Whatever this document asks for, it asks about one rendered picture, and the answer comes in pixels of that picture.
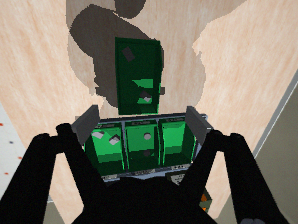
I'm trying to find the dark grey metal shelf rack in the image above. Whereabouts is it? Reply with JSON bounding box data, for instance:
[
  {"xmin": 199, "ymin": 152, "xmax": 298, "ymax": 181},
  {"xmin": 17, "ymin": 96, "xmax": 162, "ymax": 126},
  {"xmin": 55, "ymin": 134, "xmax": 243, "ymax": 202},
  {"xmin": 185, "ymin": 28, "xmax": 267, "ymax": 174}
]
[{"xmin": 98, "ymin": 112, "xmax": 201, "ymax": 182}]

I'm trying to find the green bin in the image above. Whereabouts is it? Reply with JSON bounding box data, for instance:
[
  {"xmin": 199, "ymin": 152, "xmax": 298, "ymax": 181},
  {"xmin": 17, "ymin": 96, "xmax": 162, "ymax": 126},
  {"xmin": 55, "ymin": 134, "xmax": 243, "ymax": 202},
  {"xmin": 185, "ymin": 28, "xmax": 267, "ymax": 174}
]
[
  {"xmin": 159, "ymin": 117, "xmax": 196, "ymax": 167},
  {"xmin": 125, "ymin": 119, "xmax": 160, "ymax": 172},
  {"xmin": 84, "ymin": 122, "xmax": 126, "ymax": 176},
  {"xmin": 115, "ymin": 38, "xmax": 162, "ymax": 115}
]

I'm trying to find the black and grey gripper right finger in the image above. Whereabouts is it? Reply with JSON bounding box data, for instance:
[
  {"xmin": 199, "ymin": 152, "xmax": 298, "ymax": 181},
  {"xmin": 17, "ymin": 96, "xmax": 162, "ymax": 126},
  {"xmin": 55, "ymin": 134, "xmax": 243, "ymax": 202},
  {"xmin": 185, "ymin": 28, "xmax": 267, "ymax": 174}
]
[{"xmin": 160, "ymin": 106, "xmax": 290, "ymax": 224}]

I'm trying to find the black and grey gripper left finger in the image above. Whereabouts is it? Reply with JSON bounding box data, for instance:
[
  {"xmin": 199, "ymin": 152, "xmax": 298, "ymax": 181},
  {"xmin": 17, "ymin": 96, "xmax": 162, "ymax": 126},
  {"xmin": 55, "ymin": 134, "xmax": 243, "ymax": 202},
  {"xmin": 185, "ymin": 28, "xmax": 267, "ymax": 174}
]
[{"xmin": 0, "ymin": 105, "xmax": 128, "ymax": 224}]

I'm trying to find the grey steel disc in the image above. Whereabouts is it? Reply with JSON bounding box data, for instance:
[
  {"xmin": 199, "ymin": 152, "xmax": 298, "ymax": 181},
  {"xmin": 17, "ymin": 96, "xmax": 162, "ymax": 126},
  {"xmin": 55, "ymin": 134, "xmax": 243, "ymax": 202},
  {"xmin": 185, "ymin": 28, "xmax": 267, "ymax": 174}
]
[
  {"xmin": 143, "ymin": 150, "xmax": 150, "ymax": 156},
  {"xmin": 144, "ymin": 133, "xmax": 151, "ymax": 140}
]

